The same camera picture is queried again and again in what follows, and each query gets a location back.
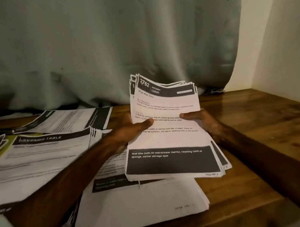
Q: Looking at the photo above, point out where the person's right hand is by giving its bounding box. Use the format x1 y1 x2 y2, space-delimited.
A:
180 106 229 146

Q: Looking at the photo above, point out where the pale green curtain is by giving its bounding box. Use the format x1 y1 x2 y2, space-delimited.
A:
0 0 258 119

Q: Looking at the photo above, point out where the person's right forearm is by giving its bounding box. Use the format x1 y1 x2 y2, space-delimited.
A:
218 120 300 227

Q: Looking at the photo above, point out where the Wipe Wall Tiles paper stack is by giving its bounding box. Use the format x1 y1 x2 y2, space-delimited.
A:
114 64 234 188

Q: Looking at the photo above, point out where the person's left hand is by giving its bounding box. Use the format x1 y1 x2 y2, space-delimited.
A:
98 109 158 155

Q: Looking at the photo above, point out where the single sheet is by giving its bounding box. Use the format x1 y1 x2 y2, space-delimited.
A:
8 102 116 140

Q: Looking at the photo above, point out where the person's left forearm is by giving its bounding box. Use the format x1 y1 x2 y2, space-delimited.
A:
0 139 131 227

